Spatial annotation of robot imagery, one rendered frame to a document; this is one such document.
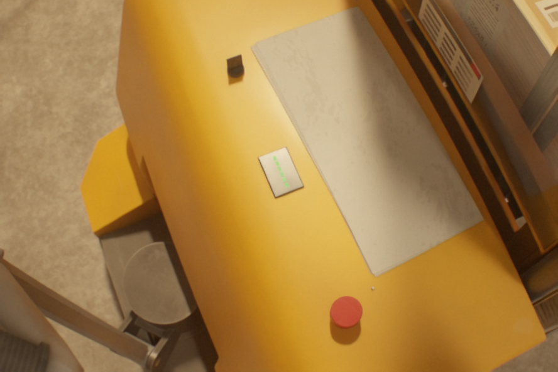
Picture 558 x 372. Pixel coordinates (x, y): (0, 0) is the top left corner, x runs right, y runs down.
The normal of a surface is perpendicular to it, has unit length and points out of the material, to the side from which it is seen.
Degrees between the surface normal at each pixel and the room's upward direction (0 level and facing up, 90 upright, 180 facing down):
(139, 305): 0
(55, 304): 91
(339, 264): 0
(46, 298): 91
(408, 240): 0
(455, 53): 90
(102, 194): 22
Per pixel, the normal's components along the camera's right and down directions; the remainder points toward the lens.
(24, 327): 0.01, -0.97
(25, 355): 0.51, -0.56
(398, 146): -0.02, -0.39
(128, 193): -0.36, -0.23
